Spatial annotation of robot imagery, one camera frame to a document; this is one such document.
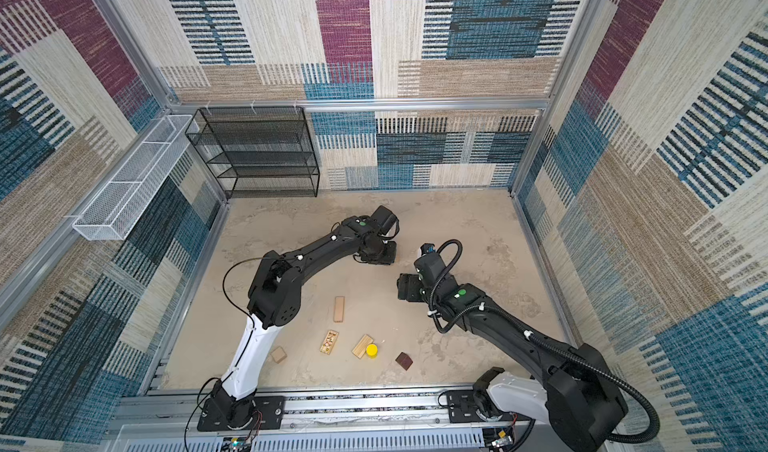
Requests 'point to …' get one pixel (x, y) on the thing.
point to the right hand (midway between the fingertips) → (412, 286)
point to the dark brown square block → (404, 360)
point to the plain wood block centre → (339, 309)
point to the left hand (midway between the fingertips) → (393, 256)
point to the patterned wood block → (329, 342)
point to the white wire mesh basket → (111, 214)
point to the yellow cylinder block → (372, 350)
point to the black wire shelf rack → (256, 152)
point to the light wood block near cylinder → (361, 346)
